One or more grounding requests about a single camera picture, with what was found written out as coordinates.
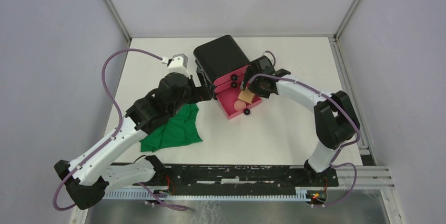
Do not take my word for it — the tan square makeup sponge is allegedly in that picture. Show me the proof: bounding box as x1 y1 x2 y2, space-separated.
238 89 255 104

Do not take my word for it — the pink bottom drawer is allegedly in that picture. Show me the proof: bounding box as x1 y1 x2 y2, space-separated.
216 87 261 119

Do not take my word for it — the pink drawer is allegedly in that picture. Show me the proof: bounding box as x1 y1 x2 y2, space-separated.
213 65 248 86
214 79 242 94
216 87 261 119

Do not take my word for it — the pink round makeup puff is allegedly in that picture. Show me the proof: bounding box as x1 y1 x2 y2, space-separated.
234 100 246 111

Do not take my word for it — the pink top drawer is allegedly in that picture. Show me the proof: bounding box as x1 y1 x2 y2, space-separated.
213 65 248 86

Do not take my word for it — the black drawer organizer box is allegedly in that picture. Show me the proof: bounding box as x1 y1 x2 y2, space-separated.
193 35 250 87

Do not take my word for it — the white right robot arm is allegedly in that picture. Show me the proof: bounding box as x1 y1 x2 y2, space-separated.
241 56 361 186

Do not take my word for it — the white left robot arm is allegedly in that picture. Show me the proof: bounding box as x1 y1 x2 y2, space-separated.
54 72 214 210

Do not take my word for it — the green cloth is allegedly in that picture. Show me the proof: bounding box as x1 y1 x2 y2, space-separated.
140 104 202 152

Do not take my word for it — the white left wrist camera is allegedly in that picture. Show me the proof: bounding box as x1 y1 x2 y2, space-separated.
161 54 190 78

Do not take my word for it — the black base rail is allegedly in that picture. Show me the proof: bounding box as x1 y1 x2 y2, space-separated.
144 164 339 196

